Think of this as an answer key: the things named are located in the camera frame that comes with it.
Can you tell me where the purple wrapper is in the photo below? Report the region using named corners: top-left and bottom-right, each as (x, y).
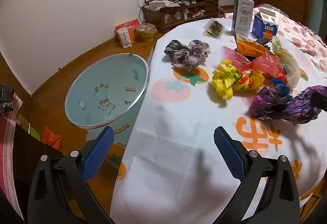
top-left (249, 85), bottom-right (326, 125)

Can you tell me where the red blue snack wrapper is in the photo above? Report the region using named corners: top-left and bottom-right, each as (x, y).
top-left (222, 46), bottom-right (288, 84)

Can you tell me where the black ribbed wrapper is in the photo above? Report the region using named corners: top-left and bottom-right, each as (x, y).
top-left (255, 37), bottom-right (270, 49)

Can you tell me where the orange snack packet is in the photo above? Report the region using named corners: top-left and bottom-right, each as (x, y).
top-left (234, 33), bottom-right (273, 58)

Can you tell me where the light blue trash bin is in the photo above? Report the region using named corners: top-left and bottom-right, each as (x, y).
top-left (64, 54), bottom-right (150, 148)

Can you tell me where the clear yellowish plastic bag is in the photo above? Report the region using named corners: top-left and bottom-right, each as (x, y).
top-left (272, 35), bottom-right (301, 88)

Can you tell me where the orange paper on floor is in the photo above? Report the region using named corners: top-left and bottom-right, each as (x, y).
top-left (40, 126), bottom-right (62, 151)

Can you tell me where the red striped cloth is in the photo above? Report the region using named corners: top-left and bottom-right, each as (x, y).
top-left (0, 94), bottom-right (24, 219)

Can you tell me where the blue Look milk carton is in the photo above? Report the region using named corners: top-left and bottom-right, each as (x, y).
top-left (252, 7), bottom-right (279, 40)

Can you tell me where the yellow crumpled wrapper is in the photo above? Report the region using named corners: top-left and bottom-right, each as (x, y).
top-left (211, 59), bottom-right (265, 100)

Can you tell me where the white blue tall carton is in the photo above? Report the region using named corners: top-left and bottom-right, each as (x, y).
top-left (231, 0), bottom-right (254, 37)

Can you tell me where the black plastic bag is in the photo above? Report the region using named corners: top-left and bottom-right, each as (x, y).
top-left (0, 84), bottom-right (14, 116)

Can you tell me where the white printed tablecloth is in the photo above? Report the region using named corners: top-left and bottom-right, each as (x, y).
top-left (110, 18), bottom-right (326, 223)

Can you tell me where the gold black small sachet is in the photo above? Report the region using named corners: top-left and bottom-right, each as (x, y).
top-left (203, 18), bottom-right (224, 39)

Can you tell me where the grey pink crumpled wrapper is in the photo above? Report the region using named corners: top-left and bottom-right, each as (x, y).
top-left (164, 39), bottom-right (211, 70)

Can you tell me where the wooden TV cabinet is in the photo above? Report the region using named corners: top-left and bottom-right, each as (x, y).
top-left (142, 0), bottom-right (219, 33)

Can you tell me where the red white cardboard box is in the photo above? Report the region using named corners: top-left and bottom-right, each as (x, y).
top-left (115, 19), bottom-right (140, 48)

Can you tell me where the yellow lidded plastic tub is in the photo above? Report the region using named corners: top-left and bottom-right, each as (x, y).
top-left (136, 23), bottom-right (157, 42)

